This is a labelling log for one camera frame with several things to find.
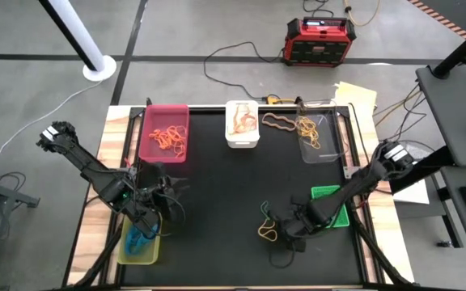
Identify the yellow rubber band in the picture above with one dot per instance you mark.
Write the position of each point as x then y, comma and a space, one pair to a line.
312, 135
307, 130
303, 121
306, 137
314, 141

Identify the black floor stand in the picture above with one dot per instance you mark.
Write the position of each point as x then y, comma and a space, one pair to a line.
4, 195

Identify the clear plastic bin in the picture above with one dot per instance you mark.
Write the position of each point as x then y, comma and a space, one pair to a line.
326, 153

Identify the black diagonal pole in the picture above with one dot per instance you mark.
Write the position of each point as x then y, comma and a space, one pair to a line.
463, 48

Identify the green mesh basket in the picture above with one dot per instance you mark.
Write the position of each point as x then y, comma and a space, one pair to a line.
324, 191

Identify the green rubber band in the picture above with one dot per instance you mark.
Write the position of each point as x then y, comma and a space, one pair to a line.
262, 207

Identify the black white pole stand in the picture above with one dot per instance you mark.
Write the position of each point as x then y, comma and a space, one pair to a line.
100, 72

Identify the grey side table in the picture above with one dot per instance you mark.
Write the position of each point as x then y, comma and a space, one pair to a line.
455, 113

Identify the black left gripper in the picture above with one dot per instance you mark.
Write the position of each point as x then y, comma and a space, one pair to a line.
158, 192

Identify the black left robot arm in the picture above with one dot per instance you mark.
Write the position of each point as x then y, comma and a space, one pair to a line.
95, 169

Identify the white paper sheet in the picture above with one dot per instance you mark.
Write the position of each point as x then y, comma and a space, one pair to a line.
413, 196

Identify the manila paper folder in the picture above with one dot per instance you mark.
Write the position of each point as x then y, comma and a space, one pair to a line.
356, 97

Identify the small black floor object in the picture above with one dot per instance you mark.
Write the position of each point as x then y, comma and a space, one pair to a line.
443, 244

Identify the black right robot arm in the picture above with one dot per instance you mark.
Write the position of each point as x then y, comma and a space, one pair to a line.
362, 182

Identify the pink plastic basket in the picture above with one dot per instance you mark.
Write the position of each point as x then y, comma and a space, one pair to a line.
164, 121

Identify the orange extension plug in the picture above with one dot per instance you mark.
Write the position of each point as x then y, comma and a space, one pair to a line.
273, 99

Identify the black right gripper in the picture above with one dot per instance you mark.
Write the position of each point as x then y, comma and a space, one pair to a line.
297, 224

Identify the long blue rubber band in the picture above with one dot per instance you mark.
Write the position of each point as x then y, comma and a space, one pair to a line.
132, 244
142, 240

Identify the black metal table frame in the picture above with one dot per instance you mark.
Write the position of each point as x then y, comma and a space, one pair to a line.
378, 258

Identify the red black power station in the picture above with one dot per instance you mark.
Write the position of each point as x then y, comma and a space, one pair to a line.
318, 44

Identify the yellow translucent basket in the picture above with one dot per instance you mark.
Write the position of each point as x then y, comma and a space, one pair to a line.
136, 258

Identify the white plastic basket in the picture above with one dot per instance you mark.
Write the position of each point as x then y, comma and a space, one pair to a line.
241, 141

